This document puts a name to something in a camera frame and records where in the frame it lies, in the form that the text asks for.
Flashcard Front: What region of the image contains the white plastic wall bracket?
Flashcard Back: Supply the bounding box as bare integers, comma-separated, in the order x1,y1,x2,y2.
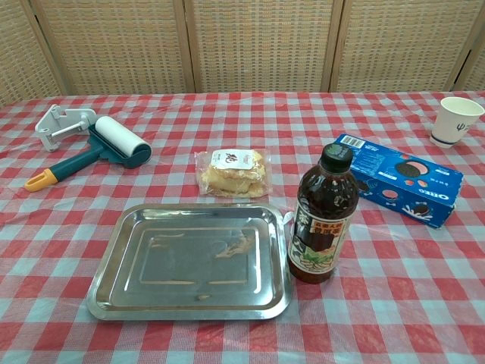
35,104,96,153

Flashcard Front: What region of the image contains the stainless steel rectangular tray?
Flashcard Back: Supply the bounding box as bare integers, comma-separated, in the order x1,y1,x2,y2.
86,202,293,322

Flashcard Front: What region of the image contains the blue Oreo cookie box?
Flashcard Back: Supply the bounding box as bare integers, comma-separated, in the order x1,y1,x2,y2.
328,133,465,231

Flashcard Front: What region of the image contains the woven bamboo folding screen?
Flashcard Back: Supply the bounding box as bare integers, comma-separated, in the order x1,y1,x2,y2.
0,0,485,109

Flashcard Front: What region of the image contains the teal lint roller orange tip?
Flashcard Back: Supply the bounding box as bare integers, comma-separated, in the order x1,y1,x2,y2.
23,115,152,193

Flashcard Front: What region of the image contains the dark tea bottle black cap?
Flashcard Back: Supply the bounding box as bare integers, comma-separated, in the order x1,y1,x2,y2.
287,143,359,285

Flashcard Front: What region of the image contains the bread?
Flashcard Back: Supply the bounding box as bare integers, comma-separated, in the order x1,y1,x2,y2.
193,148,273,198

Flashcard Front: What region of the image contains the red white checkered tablecloth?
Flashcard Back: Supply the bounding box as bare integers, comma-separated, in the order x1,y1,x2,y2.
0,89,485,364

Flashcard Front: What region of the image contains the white paper cup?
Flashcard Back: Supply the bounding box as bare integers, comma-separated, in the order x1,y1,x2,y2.
429,96,485,149

